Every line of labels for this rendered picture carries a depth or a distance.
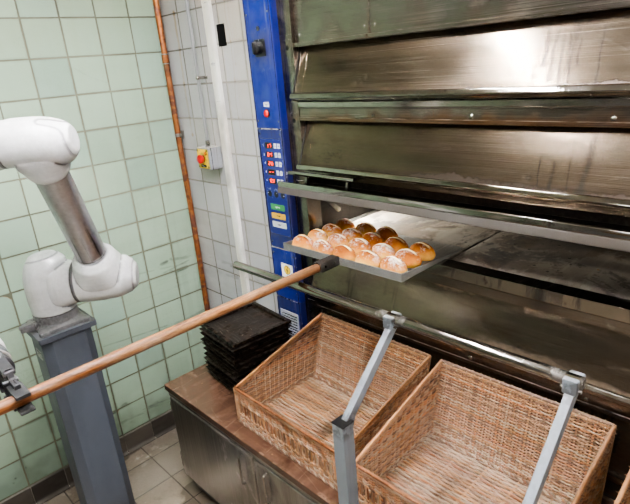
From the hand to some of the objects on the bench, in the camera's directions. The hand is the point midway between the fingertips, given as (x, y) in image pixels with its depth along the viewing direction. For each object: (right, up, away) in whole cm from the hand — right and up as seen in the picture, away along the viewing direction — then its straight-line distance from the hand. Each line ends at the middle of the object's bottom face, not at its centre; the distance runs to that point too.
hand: (21, 398), depth 117 cm
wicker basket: (+112, -42, +39) cm, 126 cm away
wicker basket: (+71, -30, +80) cm, 112 cm away
